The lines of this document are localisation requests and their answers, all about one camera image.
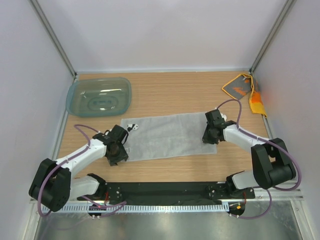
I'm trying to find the grey panda towel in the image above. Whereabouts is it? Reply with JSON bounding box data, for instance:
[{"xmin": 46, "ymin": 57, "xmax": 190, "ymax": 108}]
[{"xmin": 120, "ymin": 112, "xmax": 217, "ymax": 162}]

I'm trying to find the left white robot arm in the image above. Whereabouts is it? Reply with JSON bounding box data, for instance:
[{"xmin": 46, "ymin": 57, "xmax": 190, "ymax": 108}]
[{"xmin": 28, "ymin": 124, "xmax": 129, "ymax": 217}]

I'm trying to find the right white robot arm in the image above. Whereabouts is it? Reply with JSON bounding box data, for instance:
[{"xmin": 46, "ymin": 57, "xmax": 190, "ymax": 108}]
[{"xmin": 202, "ymin": 109, "xmax": 297, "ymax": 198}]

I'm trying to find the teal plastic container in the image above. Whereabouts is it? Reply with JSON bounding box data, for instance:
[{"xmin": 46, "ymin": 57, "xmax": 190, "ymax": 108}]
[{"xmin": 65, "ymin": 77, "xmax": 132, "ymax": 118}]

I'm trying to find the grey orange towel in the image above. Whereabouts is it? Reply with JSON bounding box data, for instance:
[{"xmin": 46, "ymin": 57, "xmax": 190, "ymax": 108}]
[{"xmin": 221, "ymin": 73, "xmax": 267, "ymax": 118}]

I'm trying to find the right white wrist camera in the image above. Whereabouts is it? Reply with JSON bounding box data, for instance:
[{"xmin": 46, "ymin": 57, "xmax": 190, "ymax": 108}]
[{"xmin": 220, "ymin": 113, "xmax": 227, "ymax": 121}]

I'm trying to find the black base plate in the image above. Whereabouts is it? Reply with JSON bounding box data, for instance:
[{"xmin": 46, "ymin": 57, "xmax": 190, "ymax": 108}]
[{"xmin": 87, "ymin": 181, "xmax": 255, "ymax": 201}]

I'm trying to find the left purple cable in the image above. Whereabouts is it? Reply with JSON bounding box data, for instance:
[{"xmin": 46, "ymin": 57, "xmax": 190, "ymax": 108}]
[{"xmin": 36, "ymin": 124, "xmax": 128, "ymax": 218}]

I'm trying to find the white slotted cable duct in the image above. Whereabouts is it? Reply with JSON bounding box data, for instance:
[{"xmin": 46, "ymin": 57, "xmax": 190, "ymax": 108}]
[{"xmin": 57, "ymin": 202, "xmax": 229, "ymax": 214}]

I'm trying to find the aluminium rail frame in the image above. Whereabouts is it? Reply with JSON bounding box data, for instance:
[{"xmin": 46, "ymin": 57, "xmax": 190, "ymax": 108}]
[{"xmin": 38, "ymin": 0, "xmax": 320, "ymax": 240}]

